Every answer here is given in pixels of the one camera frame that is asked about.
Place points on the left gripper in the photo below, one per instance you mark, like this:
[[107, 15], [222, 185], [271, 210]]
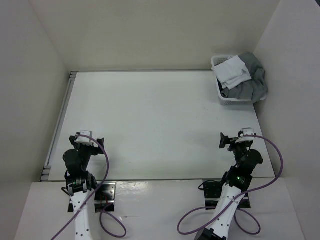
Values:
[[95, 150]]

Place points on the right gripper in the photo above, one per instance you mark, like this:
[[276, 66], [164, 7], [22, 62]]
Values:
[[224, 140]]

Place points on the white skirt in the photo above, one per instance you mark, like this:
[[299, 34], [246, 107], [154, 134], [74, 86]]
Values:
[[230, 71]]

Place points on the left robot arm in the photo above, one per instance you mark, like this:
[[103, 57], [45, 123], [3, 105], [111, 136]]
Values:
[[81, 184]]

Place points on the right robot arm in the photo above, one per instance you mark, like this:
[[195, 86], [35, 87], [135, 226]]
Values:
[[234, 182]]

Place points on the grey skirt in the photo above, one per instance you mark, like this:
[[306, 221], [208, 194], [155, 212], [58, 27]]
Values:
[[253, 90]]

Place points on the white laundry basket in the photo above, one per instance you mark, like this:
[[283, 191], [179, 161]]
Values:
[[240, 79]]

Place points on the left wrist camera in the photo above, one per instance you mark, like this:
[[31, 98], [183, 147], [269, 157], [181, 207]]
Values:
[[84, 137]]

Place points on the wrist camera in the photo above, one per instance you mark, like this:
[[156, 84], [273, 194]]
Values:
[[247, 134], [84, 137]]

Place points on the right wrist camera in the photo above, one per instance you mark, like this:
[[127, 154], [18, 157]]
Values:
[[247, 134]]

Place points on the aluminium table edge rail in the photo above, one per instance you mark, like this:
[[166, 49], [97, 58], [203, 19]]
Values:
[[45, 173]]

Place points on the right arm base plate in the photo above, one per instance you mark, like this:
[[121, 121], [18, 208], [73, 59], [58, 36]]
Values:
[[212, 190]]

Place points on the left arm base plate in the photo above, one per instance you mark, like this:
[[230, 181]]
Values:
[[104, 198]]

